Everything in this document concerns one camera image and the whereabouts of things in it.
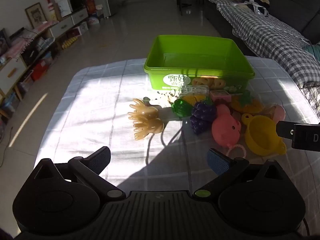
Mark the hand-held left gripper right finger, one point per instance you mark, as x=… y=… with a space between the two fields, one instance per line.
x=218 y=161

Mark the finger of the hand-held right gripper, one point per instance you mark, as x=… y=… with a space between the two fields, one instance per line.
x=285 y=130

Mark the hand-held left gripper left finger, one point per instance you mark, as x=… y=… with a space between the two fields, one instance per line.
x=101 y=158

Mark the pink toy egg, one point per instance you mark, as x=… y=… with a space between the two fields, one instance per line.
x=278 y=112

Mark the yellow toy pot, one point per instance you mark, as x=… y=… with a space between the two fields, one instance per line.
x=262 y=135

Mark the orange toy pumpkin green leaves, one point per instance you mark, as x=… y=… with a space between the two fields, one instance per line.
x=246 y=105

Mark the purple toy grapes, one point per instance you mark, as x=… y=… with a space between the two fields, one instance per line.
x=203 y=112

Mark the green plastic storage box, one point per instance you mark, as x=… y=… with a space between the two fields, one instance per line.
x=200 y=55

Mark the grey checked tablecloth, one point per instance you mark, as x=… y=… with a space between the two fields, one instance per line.
x=100 y=105

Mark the tan rubber toy hand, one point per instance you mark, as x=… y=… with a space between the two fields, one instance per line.
x=150 y=127
x=143 y=110

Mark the small pink toy box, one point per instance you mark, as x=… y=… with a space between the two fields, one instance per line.
x=219 y=95

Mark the green translucent toy fruit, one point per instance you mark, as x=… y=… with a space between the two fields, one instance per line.
x=180 y=107

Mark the clear plastic toy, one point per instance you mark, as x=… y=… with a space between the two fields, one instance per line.
x=193 y=89

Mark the teal cushion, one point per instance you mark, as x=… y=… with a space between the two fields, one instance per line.
x=313 y=51

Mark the dark sofa with checkered blanket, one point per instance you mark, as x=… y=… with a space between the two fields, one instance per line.
x=270 y=37

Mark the red storage box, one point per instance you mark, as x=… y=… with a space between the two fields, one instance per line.
x=40 y=70

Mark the row of yellow bottles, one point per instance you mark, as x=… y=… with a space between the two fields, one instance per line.
x=68 y=42

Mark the dark grey sofa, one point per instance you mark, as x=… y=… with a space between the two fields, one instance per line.
x=295 y=5

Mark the black garment with white ribbon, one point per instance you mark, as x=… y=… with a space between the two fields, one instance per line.
x=260 y=5

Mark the white round printed bag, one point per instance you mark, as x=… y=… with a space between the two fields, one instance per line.
x=93 y=21

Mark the white drawer cabinet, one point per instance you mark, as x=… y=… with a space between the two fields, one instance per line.
x=65 y=25

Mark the pink lace cloth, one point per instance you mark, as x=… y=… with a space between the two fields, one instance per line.
x=20 y=43

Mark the red gift box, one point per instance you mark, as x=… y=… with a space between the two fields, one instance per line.
x=90 y=3

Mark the framed picture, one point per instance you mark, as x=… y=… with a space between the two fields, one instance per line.
x=35 y=15

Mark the white microwave oven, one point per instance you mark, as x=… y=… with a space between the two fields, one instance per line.
x=75 y=2

